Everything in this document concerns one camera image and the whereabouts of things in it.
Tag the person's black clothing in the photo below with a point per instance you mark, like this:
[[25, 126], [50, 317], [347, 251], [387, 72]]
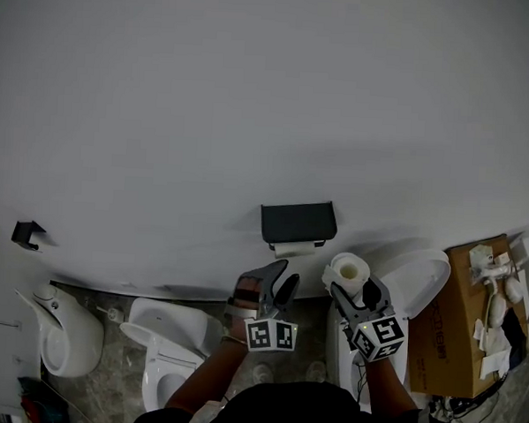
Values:
[[293, 413]]

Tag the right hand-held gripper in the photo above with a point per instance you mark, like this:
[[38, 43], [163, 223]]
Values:
[[379, 338]]

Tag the white toilet with raised lid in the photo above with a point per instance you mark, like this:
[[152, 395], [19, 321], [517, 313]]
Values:
[[420, 280]]

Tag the person's right forearm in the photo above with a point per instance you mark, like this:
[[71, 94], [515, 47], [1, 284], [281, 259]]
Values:
[[388, 385]]

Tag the old thin toilet paper roll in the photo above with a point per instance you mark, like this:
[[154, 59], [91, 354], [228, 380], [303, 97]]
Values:
[[294, 251]]

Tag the white urinal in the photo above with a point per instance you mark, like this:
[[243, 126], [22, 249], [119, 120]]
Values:
[[65, 333]]

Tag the small black wall bracket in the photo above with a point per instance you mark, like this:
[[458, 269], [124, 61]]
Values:
[[26, 234]]

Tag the new thick toilet paper roll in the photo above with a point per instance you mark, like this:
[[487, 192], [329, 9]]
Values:
[[348, 272]]

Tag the white bagged plumbing fitting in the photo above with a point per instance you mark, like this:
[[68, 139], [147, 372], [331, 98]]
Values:
[[480, 262]]

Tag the brown cardboard box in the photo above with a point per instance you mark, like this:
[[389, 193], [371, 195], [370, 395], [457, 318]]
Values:
[[452, 344]]

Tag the person's shoe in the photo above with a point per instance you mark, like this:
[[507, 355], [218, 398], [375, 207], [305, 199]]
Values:
[[263, 373], [316, 371]]

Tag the black toilet paper holder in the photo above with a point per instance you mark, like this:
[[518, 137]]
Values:
[[298, 223]]

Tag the person's right shoe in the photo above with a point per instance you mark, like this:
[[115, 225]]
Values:
[[316, 371]]

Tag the crumpled white paper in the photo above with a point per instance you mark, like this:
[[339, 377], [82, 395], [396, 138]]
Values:
[[491, 351]]

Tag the person's left forearm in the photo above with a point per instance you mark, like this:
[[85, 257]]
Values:
[[207, 373]]

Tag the small white pipe fitting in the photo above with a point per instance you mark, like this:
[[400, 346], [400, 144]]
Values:
[[114, 314]]

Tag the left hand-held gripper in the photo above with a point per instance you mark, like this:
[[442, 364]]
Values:
[[269, 334]]

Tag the white toilet with closed lid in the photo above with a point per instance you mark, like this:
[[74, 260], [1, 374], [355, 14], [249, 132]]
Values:
[[169, 338]]

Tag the colourful bag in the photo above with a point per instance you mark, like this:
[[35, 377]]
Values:
[[37, 404]]

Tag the person's left shoe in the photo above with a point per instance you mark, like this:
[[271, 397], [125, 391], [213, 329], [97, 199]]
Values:
[[263, 373]]

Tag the person's left hand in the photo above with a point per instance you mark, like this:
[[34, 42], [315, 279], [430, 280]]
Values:
[[248, 294]]

